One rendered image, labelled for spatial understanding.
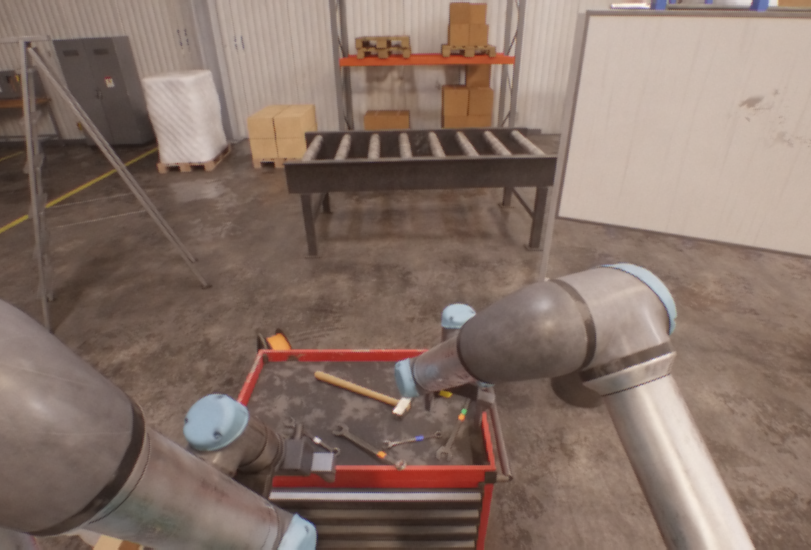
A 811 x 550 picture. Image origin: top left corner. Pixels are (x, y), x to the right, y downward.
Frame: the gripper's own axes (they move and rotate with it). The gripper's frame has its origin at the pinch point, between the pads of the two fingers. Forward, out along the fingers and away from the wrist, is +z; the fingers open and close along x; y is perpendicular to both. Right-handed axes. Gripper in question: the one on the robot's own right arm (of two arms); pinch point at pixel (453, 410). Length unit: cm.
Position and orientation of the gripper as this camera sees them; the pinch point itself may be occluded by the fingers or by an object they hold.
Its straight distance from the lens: 119.0
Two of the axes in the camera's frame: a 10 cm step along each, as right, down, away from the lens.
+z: 0.2, 8.6, 5.0
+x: 9.1, 2.0, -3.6
